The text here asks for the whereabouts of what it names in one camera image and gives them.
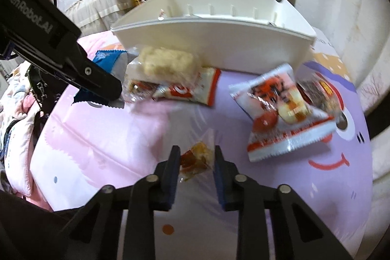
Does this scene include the blue snack packet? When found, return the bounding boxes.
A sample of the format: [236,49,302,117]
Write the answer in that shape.
[71,50,128,110]

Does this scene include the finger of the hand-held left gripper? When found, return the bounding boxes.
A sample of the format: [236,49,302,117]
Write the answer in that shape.
[58,44,124,104]

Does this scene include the black handbag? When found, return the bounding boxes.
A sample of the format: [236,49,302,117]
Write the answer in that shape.
[26,65,61,116]

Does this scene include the small clear mixed nut packet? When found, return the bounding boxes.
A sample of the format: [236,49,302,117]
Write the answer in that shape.
[178,129,215,184]

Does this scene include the white plastic storage box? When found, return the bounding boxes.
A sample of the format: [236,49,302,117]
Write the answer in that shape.
[110,0,317,75]

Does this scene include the pink quilt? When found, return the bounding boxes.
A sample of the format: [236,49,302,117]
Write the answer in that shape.
[23,181,61,213]

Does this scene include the floral printed blanket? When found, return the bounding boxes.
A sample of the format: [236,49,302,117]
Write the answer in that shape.
[0,63,46,196]

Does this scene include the large red white picture packet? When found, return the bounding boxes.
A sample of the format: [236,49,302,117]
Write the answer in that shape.
[229,63,337,163]

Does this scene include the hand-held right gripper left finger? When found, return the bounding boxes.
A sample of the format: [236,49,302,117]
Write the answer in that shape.
[68,145,182,260]

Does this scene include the dark brown snack packet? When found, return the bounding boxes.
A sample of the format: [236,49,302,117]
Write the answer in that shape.
[297,73,345,123]

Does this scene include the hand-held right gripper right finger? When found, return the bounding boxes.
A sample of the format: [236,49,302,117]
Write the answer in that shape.
[213,145,354,260]

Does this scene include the red and white snack packet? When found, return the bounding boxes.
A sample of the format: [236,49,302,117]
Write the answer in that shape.
[152,67,222,107]

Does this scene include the clear bag pale yellow puffs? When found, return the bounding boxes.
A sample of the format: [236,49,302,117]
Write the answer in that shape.
[126,46,203,88]

